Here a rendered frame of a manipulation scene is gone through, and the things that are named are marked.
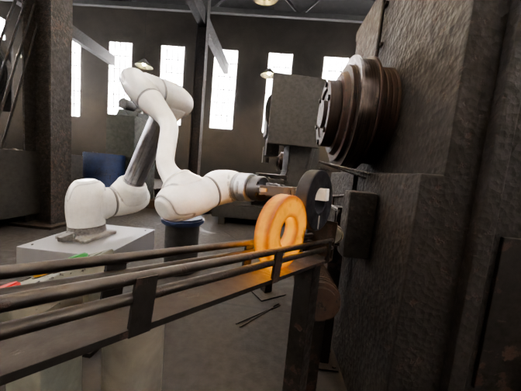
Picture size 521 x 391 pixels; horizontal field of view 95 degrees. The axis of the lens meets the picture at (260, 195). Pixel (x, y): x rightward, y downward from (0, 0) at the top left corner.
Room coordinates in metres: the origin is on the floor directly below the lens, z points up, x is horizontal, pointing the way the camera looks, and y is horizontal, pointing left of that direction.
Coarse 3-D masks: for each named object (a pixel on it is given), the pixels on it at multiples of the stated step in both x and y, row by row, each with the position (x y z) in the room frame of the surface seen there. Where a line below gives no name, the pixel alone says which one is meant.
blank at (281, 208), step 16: (272, 208) 0.45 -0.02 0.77; (288, 208) 0.47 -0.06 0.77; (304, 208) 0.53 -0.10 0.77; (256, 224) 0.44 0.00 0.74; (272, 224) 0.43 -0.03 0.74; (288, 224) 0.52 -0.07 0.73; (304, 224) 0.53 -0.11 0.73; (256, 240) 0.44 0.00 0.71; (272, 240) 0.44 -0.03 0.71; (288, 240) 0.51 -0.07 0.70; (272, 256) 0.44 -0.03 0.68
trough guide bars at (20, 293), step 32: (96, 256) 0.25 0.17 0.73; (128, 256) 0.27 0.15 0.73; (160, 256) 0.31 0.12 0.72; (224, 256) 0.40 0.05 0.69; (256, 256) 0.37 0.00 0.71; (288, 256) 0.46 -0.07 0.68; (0, 288) 0.20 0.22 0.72; (32, 288) 0.21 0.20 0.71; (64, 288) 0.18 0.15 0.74; (96, 288) 0.19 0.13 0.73; (160, 288) 0.24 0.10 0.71; (32, 320) 0.16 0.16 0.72; (64, 320) 0.18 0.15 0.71; (128, 320) 0.22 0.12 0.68
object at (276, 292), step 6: (270, 198) 1.77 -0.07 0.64; (252, 204) 1.69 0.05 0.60; (258, 204) 1.72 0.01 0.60; (264, 204) 1.75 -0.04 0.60; (264, 288) 1.57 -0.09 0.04; (270, 288) 1.59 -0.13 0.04; (276, 288) 1.65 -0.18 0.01; (258, 294) 1.54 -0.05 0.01; (264, 294) 1.55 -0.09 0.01; (270, 294) 1.56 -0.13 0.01; (276, 294) 1.56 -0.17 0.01; (282, 294) 1.57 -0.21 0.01; (264, 300) 1.48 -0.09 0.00
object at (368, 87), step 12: (360, 60) 0.93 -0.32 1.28; (372, 60) 0.96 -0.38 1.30; (360, 72) 0.91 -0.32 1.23; (372, 72) 0.90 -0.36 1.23; (360, 84) 0.89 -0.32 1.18; (372, 84) 0.88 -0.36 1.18; (360, 96) 0.87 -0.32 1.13; (372, 96) 0.87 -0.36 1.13; (360, 108) 0.86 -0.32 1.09; (372, 108) 0.87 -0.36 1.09; (360, 120) 0.88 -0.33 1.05; (372, 120) 0.88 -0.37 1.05; (360, 132) 0.90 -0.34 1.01; (348, 144) 0.94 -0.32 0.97; (360, 144) 0.92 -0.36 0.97; (348, 156) 0.97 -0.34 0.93; (360, 156) 0.96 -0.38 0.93
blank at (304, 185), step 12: (300, 180) 0.57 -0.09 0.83; (312, 180) 0.56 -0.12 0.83; (324, 180) 0.61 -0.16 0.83; (300, 192) 0.55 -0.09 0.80; (312, 192) 0.56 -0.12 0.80; (312, 204) 0.56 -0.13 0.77; (324, 204) 0.62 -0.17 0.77; (312, 216) 0.56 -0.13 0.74; (324, 216) 0.62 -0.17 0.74; (312, 228) 0.57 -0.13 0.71
